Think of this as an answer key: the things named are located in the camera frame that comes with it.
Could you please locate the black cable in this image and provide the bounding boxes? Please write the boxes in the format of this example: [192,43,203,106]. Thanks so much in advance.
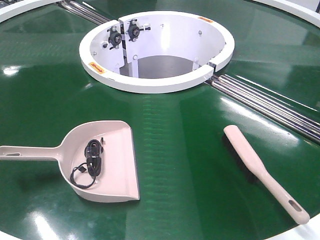
[70,137,106,188]

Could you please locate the beige plastic dustpan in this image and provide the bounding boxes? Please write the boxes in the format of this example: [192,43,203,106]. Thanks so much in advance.
[0,120,140,203]

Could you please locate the beige hand brush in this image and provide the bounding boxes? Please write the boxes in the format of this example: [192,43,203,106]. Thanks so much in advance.
[223,125,310,225]

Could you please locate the white outer conveyor rim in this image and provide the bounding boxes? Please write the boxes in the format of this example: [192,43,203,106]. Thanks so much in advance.
[0,0,320,28]

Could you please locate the orange arrow label front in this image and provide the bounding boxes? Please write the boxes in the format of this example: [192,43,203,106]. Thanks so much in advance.
[89,61,106,75]

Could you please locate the orange arrow label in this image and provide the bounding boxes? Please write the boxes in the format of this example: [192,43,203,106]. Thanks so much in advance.
[198,16,214,24]
[89,61,106,75]

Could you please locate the orange arrow label rear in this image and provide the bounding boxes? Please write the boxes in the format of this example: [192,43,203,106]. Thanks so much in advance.
[198,16,214,24]

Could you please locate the steel roller strip left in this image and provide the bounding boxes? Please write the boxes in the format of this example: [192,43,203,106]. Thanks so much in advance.
[57,0,111,25]

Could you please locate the steel roller strip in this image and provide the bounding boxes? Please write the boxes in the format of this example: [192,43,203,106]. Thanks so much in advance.
[205,74,320,144]
[57,0,111,25]

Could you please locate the steel roller strip right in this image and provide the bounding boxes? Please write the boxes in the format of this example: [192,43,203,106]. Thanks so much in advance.
[205,74,320,144]

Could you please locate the white inner conveyor ring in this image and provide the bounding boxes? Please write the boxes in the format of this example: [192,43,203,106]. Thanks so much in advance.
[78,10,236,94]

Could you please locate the black bearing mount left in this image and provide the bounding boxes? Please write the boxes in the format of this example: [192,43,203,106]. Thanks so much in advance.
[101,26,122,50]

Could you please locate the black bearing mount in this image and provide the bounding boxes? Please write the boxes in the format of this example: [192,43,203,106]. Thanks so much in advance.
[101,26,122,50]
[125,19,151,42]

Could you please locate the black bearing mount right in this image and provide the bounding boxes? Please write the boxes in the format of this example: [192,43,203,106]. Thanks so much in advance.
[125,19,151,42]

